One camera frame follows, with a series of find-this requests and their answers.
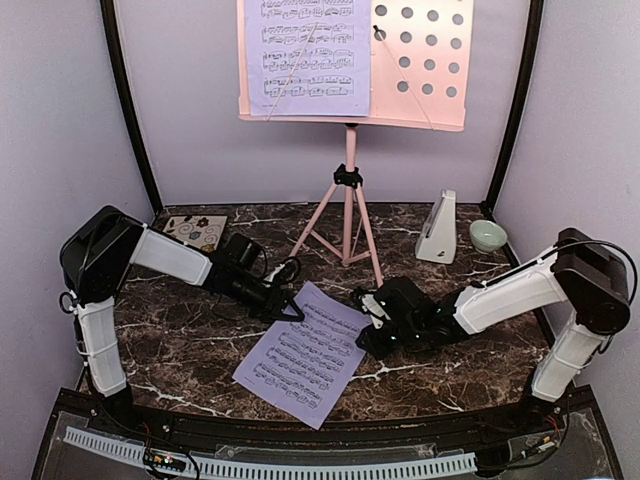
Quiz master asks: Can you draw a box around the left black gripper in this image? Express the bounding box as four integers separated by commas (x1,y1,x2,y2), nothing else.
228,270,305,324

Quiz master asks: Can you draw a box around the sheet music page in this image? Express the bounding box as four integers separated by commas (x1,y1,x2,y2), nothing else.
244,0,372,119
233,282,371,430

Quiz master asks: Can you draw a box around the white metronome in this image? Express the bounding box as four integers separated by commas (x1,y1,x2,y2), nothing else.
415,189,457,264

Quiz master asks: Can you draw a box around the pink perforated music stand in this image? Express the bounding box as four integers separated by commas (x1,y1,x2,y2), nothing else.
236,1,474,265

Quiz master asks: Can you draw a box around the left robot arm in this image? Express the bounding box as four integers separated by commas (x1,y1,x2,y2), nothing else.
59,205,304,397

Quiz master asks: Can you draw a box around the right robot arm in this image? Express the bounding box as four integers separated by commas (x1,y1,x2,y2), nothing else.
353,228,639,434

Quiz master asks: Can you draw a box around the floral pattern coaster tile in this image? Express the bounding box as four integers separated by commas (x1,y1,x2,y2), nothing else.
163,215,227,253

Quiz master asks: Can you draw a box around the pale green ceramic bowl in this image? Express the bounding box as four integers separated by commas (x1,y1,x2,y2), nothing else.
469,220,508,254

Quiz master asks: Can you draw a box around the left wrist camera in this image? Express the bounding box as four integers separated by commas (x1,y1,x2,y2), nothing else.
262,256,302,286

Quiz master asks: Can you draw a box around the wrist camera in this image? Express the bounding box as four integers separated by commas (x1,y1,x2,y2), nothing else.
350,287,389,329
262,256,302,286

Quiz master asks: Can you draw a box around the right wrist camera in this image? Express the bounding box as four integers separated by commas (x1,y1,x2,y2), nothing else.
350,287,389,329

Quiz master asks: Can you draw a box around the white slotted cable duct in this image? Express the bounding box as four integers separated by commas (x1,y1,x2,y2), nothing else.
63,427,477,480

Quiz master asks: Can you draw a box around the right black frame post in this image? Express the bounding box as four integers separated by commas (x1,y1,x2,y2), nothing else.
483,0,545,216

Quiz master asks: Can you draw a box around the black frame post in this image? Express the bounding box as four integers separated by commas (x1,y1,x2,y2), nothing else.
99,0,164,215
483,0,545,216

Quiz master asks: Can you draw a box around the left black frame post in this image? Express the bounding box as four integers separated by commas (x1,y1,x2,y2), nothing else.
99,0,164,215

